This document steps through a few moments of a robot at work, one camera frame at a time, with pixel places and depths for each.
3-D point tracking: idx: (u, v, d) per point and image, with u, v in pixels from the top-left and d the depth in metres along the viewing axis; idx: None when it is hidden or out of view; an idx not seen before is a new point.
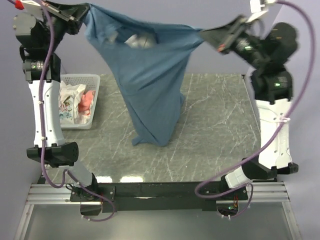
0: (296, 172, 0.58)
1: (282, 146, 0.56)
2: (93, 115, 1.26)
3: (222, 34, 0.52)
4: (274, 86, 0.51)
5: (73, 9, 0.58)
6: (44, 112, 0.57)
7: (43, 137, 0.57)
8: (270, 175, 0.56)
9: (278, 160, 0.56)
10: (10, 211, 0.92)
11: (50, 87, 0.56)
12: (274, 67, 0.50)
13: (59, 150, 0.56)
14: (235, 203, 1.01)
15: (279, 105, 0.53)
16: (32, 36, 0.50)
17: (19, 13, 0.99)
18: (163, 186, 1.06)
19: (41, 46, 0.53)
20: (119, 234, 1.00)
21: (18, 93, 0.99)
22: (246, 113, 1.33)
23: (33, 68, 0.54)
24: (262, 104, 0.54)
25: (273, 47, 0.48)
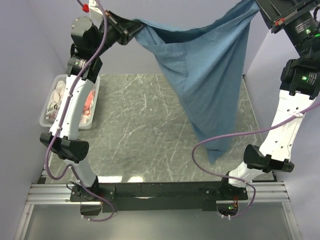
0: (289, 171, 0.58)
1: (286, 140, 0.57)
2: (93, 115, 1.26)
3: (286, 7, 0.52)
4: (301, 79, 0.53)
5: (129, 24, 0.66)
6: (71, 105, 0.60)
7: (59, 128, 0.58)
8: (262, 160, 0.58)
9: (275, 150, 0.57)
10: (10, 211, 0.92)
11: (84, 84, 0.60)
12: (315, 63, 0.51)
13: (67, 143, 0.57)
14: (235, 203, 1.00)
15: (299, 100, 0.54)
16: (83, 37, 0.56)
17: (19, 13, 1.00)
18: (163, 186, 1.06)
19: (89, 48, 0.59)
20: (118, 234, 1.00)
21: (18, 93, 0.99)
22: (246, 113, 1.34)
23: (76, 63, 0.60)
24: (283, 94, 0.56)
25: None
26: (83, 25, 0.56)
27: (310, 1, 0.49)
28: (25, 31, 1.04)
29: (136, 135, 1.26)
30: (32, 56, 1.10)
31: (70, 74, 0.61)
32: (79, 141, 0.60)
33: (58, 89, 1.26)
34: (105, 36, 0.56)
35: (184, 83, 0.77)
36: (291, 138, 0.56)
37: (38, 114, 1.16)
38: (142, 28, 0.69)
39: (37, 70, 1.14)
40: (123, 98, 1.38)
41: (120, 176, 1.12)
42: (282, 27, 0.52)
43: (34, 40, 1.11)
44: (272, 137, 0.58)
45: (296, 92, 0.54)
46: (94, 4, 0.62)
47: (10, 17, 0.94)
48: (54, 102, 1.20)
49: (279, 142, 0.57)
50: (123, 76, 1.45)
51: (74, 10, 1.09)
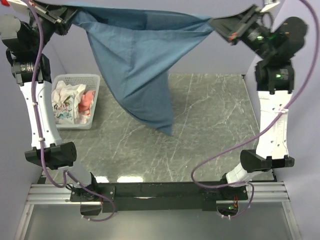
0: (292, 166, 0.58)
1: (280, 138, 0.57)
2: (93, 115, 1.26)
3: (232, 23, 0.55)
4: (275, 77, 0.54)
5: (62, 9, 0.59)
6: (40, 113, 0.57)
7: (41, 138, 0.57)
8: (265, 164, 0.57)
9: (274, 150, 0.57)
10: (10, 211, 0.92)
11: (43, 87, 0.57)
12: (278, 59, 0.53)
13: (58, 149, 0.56)
14: (235, 203, 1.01)
15: (280, 96, 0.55)
16: (19, 40, 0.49)
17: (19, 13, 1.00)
18: (163, 186, 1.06)
19: (29, 48, 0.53)
20: (118, 235, 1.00)
21: (18, 93, 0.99)
22: (246, 113, 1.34)
23: (21, 69, 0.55)
24: (262, 96, 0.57)
25: (279, 41, 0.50)
26: (12, 27, 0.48)
27: (252, 13, 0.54)
28: None
29: (136, 135, 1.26)
30: None
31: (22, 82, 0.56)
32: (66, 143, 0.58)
33: (58, 89, 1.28)
34: (40, 29, 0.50)
35: (129, 74, 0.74)
36: (284, 133, 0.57)
37: None
38: (77, 12, 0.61)
39: None
40: None
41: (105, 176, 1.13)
42: (238, 39, 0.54)
43: None
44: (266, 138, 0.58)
45: (276, 90, 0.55)
46: None
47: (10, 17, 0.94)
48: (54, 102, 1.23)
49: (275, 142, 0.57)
50: None
51: None
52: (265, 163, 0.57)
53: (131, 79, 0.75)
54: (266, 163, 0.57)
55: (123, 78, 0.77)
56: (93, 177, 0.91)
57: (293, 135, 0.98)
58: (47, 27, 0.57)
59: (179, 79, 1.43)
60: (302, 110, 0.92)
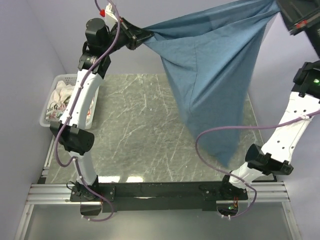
0: (289, 173, 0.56)
1: (288, 142, 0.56)
2: (93, 115, 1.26)
3: (305, 10, 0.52)
4: (313, 82, 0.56)
5: (139, 32, 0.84)
6: (81, 96, 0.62)
7: (69, 116, 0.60)
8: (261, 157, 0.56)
9: (275, 150, 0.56)
10: (10, 211, 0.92)
11: (93, 77, 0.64)
12: None
13: (76, 131, 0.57)
14: (235, 203, 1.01)
15: (307, 102, 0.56)
16: (96, 35, 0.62)
17: (19, 13, 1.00)
18: (163, 186, 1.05)
19: (100, 45, 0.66)
20: (118, 234, 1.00)
21: (19, 93, 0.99)
22: (246, 113, 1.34)
23: (86, 59, 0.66)
24: (294, 95, 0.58)
25: None
26: (96, 25, 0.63)
27: None
28: (26, 31, 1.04)
29: (136, 135, 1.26)
30: (33, 56, 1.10)
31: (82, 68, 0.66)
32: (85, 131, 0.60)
33: (58, 89, 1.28)
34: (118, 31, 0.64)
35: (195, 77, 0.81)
36: (294, 139, 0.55)
37: (39, 114, 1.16)
38: (150, 36, 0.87)
39: (38, 70, 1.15)
40: (123, 98, 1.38)
41: (119, 176, 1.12)
42: (302, 31, 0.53)
43: (34, 40, 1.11)
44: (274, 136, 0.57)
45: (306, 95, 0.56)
46: (110, 11, 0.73)
47: (10, 17, 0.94)
48: (54, 102, 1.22)
49: (280, 142, 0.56)
50: (123, 76, 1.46)
51: (75, 10, 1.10)
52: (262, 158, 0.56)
53: (197, 82, 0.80)
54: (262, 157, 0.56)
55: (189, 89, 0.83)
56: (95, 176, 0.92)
57: None
58: (122, 39, 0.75)
59: None
60: None
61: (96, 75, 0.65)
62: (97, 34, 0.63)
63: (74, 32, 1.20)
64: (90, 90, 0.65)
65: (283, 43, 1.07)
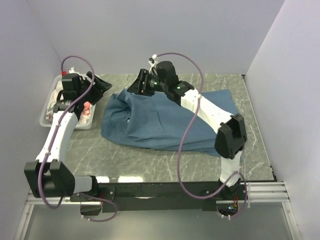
0: (243, 117, 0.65)
1: (215, 111, 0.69)
2: (93, 115, 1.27)
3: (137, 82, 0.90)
4: (177, 88, 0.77)
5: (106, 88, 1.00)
6: (60, 133, 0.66)
7: (48, 152, 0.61)
8: (226, 131, 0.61)
9: (218, 117, 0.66)
10: (10, 212, 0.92)
11: (70, 116, 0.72)
12: (172, 81, 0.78)
13: (57, 166, 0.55)
14: (235, 203, 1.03)
15: (189, 94, 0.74)
16: (72, 81, 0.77)
17: (20, 14, 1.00)
18: (163, 187, 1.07)
19: (74, 90, 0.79)
20: (118, 235, 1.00)
21: (19, 94, 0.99)
22: (246, 113, 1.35)
23: (61, 104, 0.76)
24: (182, 102, 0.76)
25: (162, 72, 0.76)
26: (70, 75, 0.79)
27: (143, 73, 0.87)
28: (26, 32, 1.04)
29: None
30: (32, 57, 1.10)
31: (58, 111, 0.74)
32: (64, 168, 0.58)
33: (58, 89, 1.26)
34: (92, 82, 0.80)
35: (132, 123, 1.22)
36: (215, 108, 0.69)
37: (38, 114, 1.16)
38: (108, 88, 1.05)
39: (38, 70, 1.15)
40: None
41: (107, 176, 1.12)
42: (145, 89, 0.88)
43: (34, 41, 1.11)
44: (208, 117, 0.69)
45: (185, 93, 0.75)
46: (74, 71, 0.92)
47: (11, 18, 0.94)
48: (54, 102, 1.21)
49: (214, 114, 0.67)
50: (123, 76, 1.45)
51: (75, 11, 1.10)
52: (225, 132, 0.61)
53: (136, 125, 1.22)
54: (224, 130, 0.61)
55: (173, 133, 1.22)
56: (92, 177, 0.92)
57: (292, 135, 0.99)
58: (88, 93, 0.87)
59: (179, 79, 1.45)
60: (303, 110, 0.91)
61: (73, 115, 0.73)
62: (71, 80, 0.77)
63: (75, 33, 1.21)
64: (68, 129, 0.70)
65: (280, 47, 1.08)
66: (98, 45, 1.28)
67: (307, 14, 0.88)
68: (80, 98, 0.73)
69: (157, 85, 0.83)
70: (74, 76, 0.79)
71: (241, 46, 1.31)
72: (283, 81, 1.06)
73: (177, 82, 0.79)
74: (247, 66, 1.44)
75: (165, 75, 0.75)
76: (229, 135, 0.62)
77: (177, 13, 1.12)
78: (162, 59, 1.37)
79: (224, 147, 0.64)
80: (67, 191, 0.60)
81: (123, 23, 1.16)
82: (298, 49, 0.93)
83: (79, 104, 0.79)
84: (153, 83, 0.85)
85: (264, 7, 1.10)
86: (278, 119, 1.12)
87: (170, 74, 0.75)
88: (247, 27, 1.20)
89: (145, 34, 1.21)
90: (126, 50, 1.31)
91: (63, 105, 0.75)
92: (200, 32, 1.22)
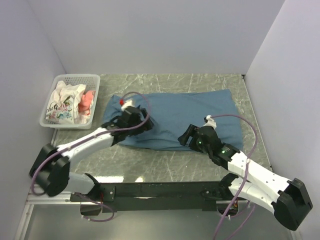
0: (303, 183, 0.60)
1: (269, 177, 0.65)
2: (93, 115, 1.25)
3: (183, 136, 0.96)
4: (222, 152, 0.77)
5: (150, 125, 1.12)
6: (89, 142, 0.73)
7: (68, 148, 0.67)
8: (287, 202, 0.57)
9: (274, 185, 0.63)
10: (10, 212, 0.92)
11: (107, 137, 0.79)
12: (215, 145, 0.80)
13: (61, 162, 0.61)
14: (235, 203, 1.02)
15: (237, 157, 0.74)
16: (130, 114, 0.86)
17: (20, 14, 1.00)
18: (163, 186, 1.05)
19: (127, 122, 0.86)
20: (118, 235, 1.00)
21: (18, 94, 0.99)
22: (246, 113, 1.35)
23: (109, 124, 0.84)
24: (229, 166, 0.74)
25: (204, 136, 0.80)
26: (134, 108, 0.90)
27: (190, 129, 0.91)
28: (26, 33, 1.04)
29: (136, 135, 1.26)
30: (33, 57, 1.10)
31: (104, 127, 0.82)
32: (64, 172, 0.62)
33: (58, 89, 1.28)
34: (144, 122, 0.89)
35: None
36: (268, 173, 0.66)
37: (39, 114, 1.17)
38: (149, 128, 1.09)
39: (38, 70, 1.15)
40: None
41: (122, 177, 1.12)
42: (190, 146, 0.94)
43: (34, 41, 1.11)
44: (262, 184, 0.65)
45: (231, 156, 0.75)
46: None
47: (11, 18, 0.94)
48: (54, 102, 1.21)
49: (268, 181, 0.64)
50: (123, 76, 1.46)
51: (75, 11, 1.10)
52: (287, 203, 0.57)
53: None
54: (285, 201, 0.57)
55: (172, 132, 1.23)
56: (95, 182, 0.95)
57: (293, 135, 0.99)
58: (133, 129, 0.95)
59: (179, 79, 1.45)
60: (303, 111, 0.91)
61: (110, 138, 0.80)
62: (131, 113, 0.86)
63: (75, 33, 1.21)
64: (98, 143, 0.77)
65: (280, 47, 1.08)
66: (97, 45, 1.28)
67: (308, 14, 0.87)
68: (124, 129, 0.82)
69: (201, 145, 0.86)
70: (136, 111, 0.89)
71: (241, 47, 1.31)
72: (282, 81, 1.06)
73: (221, 146, 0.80)
74: (247, 66, 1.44)
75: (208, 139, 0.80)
76: (291, 205, 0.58)
77: (177, 14, 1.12)
78: (162, 60, 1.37)
79: (289, 219, 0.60)
80: (49, 191, 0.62)
81: (124, 23, 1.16)
82: (298, 49, 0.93)
83: (121, 135, 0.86)
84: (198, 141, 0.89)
85: (264, 7, 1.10)
86: (278, 120, 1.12)
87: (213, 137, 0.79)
88: (247, 27, 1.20)
89: (145, 34, 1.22)
90: (127, 51, 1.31)
91: (111, 127, 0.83)
92: (200, 32, 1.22)
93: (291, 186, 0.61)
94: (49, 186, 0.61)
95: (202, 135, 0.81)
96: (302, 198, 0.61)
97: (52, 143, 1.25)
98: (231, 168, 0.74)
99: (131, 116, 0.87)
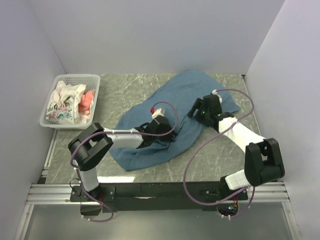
0: (277, 141, 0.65)
1: (247, 133, 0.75)
2: (93, 115, 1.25)
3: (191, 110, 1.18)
4: (218, 115, 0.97)
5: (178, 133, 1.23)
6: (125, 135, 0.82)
7: (112, 132, 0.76)
8: (255, 148, 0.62)
9: (249, 137, 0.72)
10: (10, 212, 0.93)
11: (138, 139, 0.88)
12: (213, 109, 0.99)
13: (104, 142, 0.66)
14: (235, 203, 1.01)
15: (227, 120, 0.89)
16: (159, 124, 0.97)
17: (20, 15, 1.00)
18: (163, 186, 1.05)
19: (154, 130, 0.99)
20: (118, 235, 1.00)
21: (18, 94, 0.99)
22: (246, 113, 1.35)
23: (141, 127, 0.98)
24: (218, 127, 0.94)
25: (206, 101, 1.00)
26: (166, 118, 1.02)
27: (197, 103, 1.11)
28: (26, 33, 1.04)
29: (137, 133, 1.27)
30: (33, 57, 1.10)
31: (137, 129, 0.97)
32: (102, 152, 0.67)
33: (58, 89, 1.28)
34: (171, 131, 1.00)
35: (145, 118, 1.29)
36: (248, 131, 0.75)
37: (39, 115, 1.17)
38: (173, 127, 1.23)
39: (38, 71, 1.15)
40: (123, 98, 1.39)
41: (132, 176, 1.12)
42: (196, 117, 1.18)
43: (34, 41, 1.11)
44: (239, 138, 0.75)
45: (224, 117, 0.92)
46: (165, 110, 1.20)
47: (11, 19, 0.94)
48: (54, 102, 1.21)
49: (245, 135, 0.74)
50: (123, 76, 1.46)
51: (75, 11, 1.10)
52: (254, 149, 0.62)
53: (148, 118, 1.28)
54: (253, 148, 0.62)
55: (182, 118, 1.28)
56: None
57: (292, 135, 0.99)
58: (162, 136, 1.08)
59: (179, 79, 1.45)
60: (303, 110, 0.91)
61: (139, 141, 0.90)
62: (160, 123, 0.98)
63: (75, 33, 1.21)
64: (132, 141, 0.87)
65: (280, 47, 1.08)
66: (98, 45, 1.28)
67: (308, 14, 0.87)
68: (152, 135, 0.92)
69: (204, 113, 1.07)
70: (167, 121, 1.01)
71: (241, 47, 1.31)
72: (282, 81, 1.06)
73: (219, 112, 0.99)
74: (247, 66, 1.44)
75: (209, 102, 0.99)
76: (258, 155, 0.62)
77: (178, 13, 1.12)
78: (163, 60, 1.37)
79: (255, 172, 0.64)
80: (83, 166, 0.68)
81: (124, 23, 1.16)
82: (299, 49, 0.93)
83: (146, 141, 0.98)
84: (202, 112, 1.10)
85: (265, 7, 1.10)
86: (278, 120, 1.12)
87: (212, 103, 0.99)
88: (247, 28, 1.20)
89: (145, 34, 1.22)
90: (127, 51, 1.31)
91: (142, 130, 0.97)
92: (200, 32, 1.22)
93: (266, 143, 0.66)
94: (85, 159, 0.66)
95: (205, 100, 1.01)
96: (273, 158, 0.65)
97: (52, 144, 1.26)
98: (220, 127, 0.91)
99: (159, 125, 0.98)
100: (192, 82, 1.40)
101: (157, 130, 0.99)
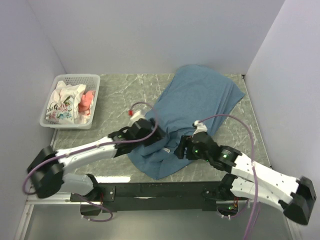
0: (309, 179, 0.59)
1: (277, 178, 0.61)
2: (93, 115, 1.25)
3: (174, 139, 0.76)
4: (223, 156, 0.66)
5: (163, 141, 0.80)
6: (89, 150, 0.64)
7: (66, 155, 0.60)
8: (301, 203, 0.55)
9: (286, 187, 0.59)
10: (10, 212, 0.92)
11: (108, 149, 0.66)
12: (213, 148, 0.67)
13: (55, 171, 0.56)
14: (235, 203, 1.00)
15: (240, 164, 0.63)
16: (140, 129, 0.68)
17: (19, 14, 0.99)
18: (163, 186, 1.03)
19: (134, 137, 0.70)
20: (119, 235, 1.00)
21: (18, 94, 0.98)
22: (246, 113, 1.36)
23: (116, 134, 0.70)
24: (232, 171, 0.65)
25: (197, 144, 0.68)
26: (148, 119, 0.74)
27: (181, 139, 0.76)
28: (25, 32, 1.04)
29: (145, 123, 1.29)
30: (32, 57, 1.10)
31: (110, 136, 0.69)
32: (55, 180, 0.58)
33: (58, 89, 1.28)
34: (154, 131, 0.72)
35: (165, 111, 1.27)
36: (275, 174, 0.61)
37: (39, 115, 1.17)
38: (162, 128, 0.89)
39: (38, 71, 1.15)
40: (123, 98, 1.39)
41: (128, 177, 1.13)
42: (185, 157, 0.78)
43: (34, 41, 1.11)
44: (272, 187, 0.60)
45: (234, 162, 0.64)
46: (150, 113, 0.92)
47: (10, 18, 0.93)
48: (54, 102, 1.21)
49: (278, 183, 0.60)
50: (123, 76, 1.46)
51: (75, 12, 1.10)
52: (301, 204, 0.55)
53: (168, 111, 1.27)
54: (299, 203, 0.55)
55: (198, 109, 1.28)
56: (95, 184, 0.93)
57: (292, 135, 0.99)
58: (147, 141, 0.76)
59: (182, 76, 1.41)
60: (302, 110, 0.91)
61: (113, 151, 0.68)
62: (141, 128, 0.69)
63: (75, 33, 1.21)
64: (101, 153, 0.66)
65: (280, 47, 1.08)
66: (98, 45, 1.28)
67: (308, 14, 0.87)
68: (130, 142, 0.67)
69: (198, 152, 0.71)
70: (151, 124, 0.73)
71: (241, 47, 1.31)
72: (282, 82, 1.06)
73: (220, 149, 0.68)
74: (247, 66, 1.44)
75: (203, 147, 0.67)
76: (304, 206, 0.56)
77: (178, 13, 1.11)
78: (163, 60, 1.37)
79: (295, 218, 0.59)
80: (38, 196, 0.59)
81: (124, 24, 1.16)
82: (299, 49, 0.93)
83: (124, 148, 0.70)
84: (194, 151, 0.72)
85: (264, 7, 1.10)
86: (277, 119, 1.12)
87: (209, 145, 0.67)
88: (247, 28, 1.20)
89: (145, 35, 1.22)
90: (126, 51, 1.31)
91: (117, 138, 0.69)
92: (200, 32, 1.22)
93: (301, 185, 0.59)
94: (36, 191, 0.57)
95: (197, 143, 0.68)
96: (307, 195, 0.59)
97: (52, 144, 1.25)
98: (236, 173, 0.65)
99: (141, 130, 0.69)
100: (197, 78, 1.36)
101: (139, 136, 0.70)
